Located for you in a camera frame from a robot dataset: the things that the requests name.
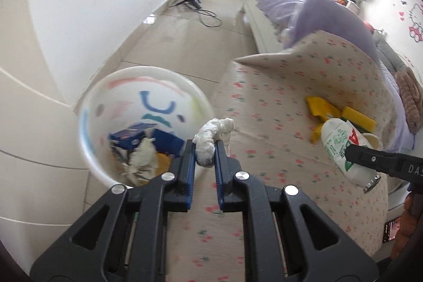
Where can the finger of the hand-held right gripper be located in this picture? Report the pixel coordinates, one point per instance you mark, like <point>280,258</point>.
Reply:
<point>373,158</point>

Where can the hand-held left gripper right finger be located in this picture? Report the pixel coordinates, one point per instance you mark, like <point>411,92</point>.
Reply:
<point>218,169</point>

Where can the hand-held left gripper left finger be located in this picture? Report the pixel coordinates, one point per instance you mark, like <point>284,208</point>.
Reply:
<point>190,166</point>

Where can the white tissue wad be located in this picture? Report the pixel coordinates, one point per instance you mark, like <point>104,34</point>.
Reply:
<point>208,140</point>

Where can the large white green-label bottle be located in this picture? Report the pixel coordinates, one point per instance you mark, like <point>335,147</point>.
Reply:
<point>340,143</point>

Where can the grey white tissue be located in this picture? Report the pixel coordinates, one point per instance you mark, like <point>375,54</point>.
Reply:
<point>142,156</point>

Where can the blue ice cream box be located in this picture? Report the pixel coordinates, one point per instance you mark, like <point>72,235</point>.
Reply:
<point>132,135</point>

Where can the white cartoon face bin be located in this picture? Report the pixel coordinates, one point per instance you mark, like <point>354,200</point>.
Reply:
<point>132,93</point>

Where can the person's right forearm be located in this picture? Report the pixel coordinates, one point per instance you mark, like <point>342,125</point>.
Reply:
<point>409,216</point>

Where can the yellow sponge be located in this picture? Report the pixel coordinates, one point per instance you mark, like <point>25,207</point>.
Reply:
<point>358,120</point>

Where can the cherry print blanket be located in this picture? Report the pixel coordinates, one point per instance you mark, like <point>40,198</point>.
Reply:
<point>264,169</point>

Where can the brown fuzzy blanket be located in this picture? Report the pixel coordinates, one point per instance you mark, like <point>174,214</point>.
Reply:
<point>411,97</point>

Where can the yellow plastic package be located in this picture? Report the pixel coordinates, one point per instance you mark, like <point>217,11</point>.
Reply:
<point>319,107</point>

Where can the grey plush pillow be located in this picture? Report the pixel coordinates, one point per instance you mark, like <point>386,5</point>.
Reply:
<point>390,52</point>

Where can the pink plush toy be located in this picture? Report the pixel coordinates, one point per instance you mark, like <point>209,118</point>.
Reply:
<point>369,27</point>

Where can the purple bed cover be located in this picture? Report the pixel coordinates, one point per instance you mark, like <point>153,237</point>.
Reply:
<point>277,1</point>

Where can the cartoon cat wall sticker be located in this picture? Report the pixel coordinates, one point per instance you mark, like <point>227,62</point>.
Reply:
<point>414,21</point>

